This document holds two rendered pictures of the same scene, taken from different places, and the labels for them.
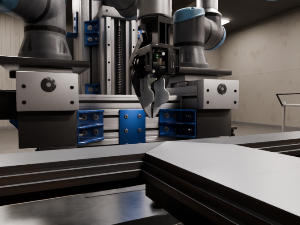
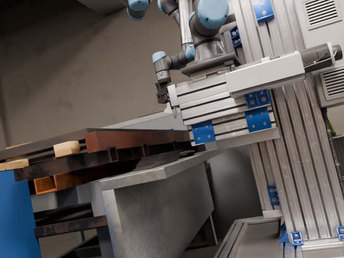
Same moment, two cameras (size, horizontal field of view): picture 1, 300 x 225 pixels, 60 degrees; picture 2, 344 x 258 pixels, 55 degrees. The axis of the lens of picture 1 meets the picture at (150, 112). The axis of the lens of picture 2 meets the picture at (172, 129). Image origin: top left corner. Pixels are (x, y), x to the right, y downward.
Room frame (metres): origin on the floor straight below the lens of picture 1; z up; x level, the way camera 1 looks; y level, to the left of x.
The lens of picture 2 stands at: (1.74, -1.32, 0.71)
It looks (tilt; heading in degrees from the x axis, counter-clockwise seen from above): 4 degrees up; 132
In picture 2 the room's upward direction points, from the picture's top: 12 degrees counter-clockwise
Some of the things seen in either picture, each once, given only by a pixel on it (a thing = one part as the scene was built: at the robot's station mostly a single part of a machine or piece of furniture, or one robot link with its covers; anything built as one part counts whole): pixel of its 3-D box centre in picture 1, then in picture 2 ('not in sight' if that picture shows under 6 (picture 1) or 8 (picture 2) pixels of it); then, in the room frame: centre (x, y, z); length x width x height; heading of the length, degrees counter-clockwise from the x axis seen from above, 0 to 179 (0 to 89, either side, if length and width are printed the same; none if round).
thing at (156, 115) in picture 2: not in sight; (169, 116); (-0.22, 0.84, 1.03); 1.30 x 0.60 x 0.04; 26
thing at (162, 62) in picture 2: not in sight; (160, 63); (0.58, -0.01, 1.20); 0.09 x 0.08 x 0.11; 78
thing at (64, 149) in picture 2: not in sight; (67, 149); (0.80, -0.78, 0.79); 0.06 x 0.05 x 0.04; 26
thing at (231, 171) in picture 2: not in sight; (172, 179); (-0.09, 0.59, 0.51); 1.30 x 0.04 x 1.01; 26
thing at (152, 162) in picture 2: not in sight; (154, 160); (0.86, -0.48, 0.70); 0.39 x 0.12 x 0.04; 116
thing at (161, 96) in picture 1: (161, 97); (169, 110); (0.58, -0.03, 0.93); 0.06 x 0.03 x 0.09; 26
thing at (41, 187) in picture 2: not in sight; (143, 162); (0.38, -0.10, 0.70); 1.66 x 0.08 x 0.05; 116
